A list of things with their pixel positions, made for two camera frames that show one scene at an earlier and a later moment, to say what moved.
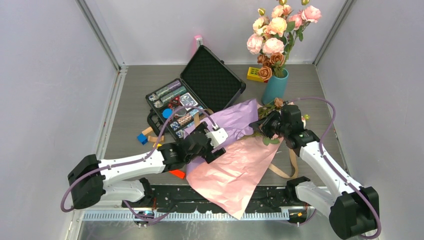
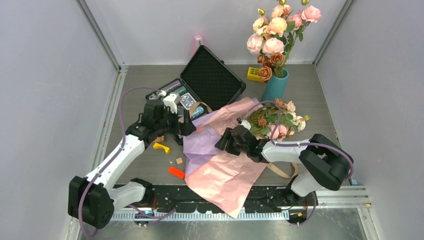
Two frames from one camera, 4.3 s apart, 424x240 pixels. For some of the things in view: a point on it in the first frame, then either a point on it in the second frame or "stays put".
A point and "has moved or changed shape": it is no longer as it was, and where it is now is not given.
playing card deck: (187, 100) stays put
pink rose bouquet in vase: (274, 35) stays put
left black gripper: (214, 154) → (185, 127)
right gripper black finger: (268, 125) → (224, 143)
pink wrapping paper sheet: (232, 180) has moved or changed shape
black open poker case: (206, 85) stays put
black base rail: (189, 198) stays put
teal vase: (275, 88) stays put
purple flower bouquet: (236, 119) stays put
